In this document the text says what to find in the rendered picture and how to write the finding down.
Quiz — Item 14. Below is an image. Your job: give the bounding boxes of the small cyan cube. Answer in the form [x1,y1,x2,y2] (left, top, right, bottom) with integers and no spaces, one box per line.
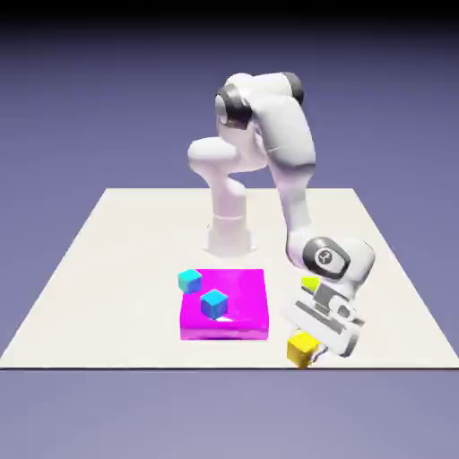
[178,268,204,295]
[200,289,230,321]

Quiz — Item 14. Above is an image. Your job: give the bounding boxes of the large magenta box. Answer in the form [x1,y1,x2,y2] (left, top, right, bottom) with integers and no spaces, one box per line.
[179,268,270,342]

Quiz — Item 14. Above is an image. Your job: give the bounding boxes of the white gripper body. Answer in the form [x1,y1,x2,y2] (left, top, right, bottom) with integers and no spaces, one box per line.
[280,296,360,359]

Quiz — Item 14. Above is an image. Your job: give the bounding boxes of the small yellow cube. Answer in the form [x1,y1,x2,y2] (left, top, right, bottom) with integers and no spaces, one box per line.
[286,331,321,369]

